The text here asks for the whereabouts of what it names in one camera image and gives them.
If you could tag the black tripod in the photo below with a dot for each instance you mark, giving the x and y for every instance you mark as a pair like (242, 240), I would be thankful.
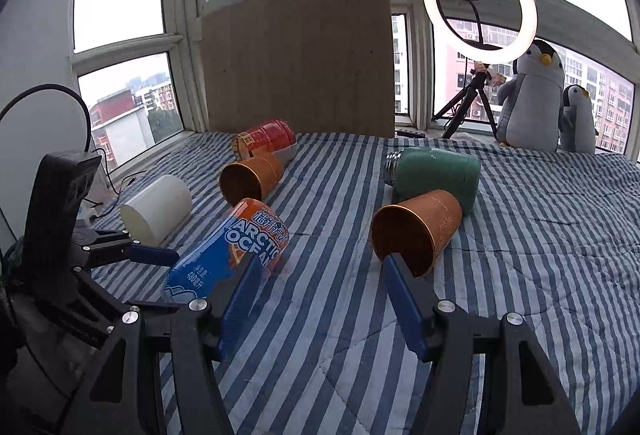
(472, 92)

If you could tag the plain orange cup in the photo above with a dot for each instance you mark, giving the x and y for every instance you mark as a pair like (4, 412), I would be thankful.
(255, 177)

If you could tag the Arctic Ocean soda bottle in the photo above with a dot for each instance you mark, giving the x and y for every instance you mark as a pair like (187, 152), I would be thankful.
(240, 235)

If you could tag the blue striped blanket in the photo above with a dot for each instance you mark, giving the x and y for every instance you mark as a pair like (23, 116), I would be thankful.
(330, 225)

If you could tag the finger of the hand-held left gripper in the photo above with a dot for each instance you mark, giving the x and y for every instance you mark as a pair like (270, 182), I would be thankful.
(107, 295)
(150, 255)

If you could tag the orange cup with sun print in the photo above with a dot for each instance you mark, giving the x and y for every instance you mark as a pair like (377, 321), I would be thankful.
(425, 227)

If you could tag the white cup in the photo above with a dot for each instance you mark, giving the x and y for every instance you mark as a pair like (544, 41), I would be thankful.
(160, 207)

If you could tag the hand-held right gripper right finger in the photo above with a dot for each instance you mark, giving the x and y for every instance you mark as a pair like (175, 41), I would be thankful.
(404, 302)

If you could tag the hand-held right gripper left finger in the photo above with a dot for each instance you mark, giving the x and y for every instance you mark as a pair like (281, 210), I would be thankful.
(239, 302)

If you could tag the brown cardboard sheet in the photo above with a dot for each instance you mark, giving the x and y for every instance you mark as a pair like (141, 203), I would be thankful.
(300, 60)

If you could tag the green thermos bottle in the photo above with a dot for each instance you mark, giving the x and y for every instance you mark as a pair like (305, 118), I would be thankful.
(440, 175)

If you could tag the small grey penguin plush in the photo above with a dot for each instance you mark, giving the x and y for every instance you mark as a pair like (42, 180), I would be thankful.
(577, 120)

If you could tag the red printed cup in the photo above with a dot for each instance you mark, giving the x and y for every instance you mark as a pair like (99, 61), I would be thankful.
(267, 137)

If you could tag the black remote control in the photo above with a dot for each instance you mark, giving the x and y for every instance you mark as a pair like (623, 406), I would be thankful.
(410, 132)

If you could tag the large grey penguin plush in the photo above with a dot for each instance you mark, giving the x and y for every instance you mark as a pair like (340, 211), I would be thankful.
(532, 105)

